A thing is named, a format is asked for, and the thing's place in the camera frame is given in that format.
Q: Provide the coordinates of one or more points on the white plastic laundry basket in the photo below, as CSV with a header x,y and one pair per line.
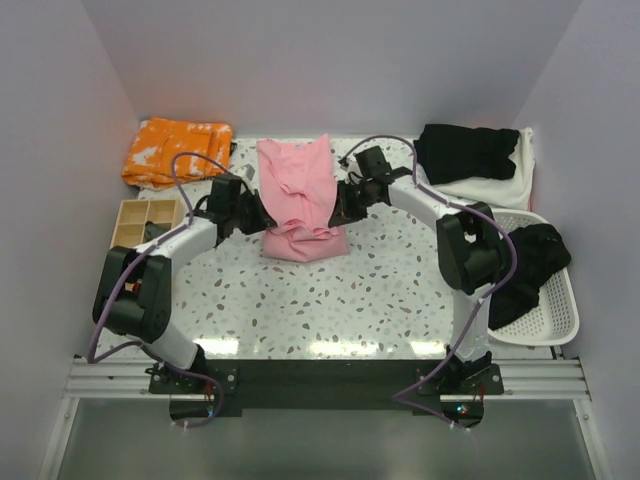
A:
x,y
555,321

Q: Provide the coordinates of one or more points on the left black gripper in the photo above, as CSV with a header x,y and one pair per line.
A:
x,y
263,220

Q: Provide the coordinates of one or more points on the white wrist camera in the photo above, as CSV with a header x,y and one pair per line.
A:
x,y
348,164
247,171

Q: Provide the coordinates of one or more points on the black t-shirt in basket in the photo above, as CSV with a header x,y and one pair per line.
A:
x,y
541,253

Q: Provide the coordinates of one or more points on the wooden compartment tray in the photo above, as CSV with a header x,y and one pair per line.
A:
x,y
133,214

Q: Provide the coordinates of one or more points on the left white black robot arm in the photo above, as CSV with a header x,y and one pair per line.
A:
x,y
133,304

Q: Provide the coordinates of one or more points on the orange white folded t-shirt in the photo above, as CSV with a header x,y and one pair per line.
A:
x,y
167,150

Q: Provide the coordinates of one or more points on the grey item in tray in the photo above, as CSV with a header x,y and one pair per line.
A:
x,y
153,231

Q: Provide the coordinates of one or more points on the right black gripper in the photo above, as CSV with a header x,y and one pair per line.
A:
x,y
344,212

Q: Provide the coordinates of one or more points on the black folded t-shirt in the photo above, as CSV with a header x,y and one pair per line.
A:
x,y
450,153

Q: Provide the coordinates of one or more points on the pink t-shirt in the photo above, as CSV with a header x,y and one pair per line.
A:
x,y
299,191

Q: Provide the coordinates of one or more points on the aluminium rail frame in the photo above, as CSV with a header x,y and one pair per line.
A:
x,y
528,373

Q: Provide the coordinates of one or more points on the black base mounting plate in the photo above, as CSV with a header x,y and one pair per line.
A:
x,y
455,390

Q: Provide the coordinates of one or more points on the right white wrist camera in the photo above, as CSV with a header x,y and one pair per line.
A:
x,y
348,164

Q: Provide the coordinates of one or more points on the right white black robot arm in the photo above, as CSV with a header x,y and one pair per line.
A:
x,y
475,255

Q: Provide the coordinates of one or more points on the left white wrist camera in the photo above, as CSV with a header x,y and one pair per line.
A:
x,y
247,171

